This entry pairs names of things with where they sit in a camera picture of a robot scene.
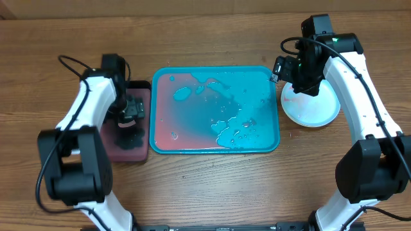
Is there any teal serving tray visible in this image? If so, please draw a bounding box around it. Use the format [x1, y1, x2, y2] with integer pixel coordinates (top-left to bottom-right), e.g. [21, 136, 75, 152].
[150, 65, 281, 154]

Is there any dark rectangular sponge tray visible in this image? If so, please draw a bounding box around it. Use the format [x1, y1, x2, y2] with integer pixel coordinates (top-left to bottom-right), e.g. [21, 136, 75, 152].
[100, 80, 152, 162]

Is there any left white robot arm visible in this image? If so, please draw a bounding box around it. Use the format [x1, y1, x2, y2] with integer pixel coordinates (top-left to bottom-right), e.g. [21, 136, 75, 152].
[35, 69, 152, 230]

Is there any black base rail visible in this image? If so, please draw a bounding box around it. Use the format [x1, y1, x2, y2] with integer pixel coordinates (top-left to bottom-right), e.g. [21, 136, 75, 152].
[136, 221, 315, 231]

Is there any light blue plate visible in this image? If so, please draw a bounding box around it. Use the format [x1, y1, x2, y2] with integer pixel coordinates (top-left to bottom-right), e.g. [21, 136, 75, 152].
[280, 80, 340, 128]

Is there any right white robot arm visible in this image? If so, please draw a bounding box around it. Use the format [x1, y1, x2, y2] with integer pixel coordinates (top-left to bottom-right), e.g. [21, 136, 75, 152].
[271, 33, 410, 230]

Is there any pink sponge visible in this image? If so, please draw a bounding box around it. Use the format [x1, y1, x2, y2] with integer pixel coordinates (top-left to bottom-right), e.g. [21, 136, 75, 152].
[118, 120, 136, 128]

